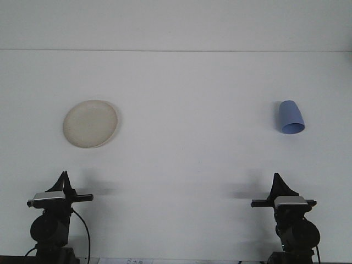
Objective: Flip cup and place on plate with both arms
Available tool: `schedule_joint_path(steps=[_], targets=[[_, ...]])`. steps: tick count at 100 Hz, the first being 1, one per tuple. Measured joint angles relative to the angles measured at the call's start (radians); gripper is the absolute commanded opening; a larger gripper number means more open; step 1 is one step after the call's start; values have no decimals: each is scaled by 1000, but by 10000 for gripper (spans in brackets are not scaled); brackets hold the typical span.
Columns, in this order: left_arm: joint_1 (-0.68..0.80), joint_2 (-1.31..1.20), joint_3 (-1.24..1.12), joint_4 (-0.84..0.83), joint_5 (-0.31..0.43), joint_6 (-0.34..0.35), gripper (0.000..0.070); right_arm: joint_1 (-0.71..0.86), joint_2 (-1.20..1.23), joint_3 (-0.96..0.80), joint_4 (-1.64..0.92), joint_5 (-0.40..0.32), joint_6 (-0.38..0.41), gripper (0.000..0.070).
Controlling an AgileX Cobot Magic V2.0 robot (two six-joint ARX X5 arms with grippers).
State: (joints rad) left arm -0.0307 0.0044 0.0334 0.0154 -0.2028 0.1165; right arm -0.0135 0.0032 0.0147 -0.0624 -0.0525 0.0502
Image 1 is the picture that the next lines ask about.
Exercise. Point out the pale blue cup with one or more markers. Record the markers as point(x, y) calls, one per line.
point(291, 115)

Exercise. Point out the pale round plate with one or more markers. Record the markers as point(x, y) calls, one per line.
point(90, 123)

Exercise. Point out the printed white paper sheet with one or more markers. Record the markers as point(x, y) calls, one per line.
point(126, 261)

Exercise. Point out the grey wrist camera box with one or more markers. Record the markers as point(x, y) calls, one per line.
point(49, 195)
point(290, 200)

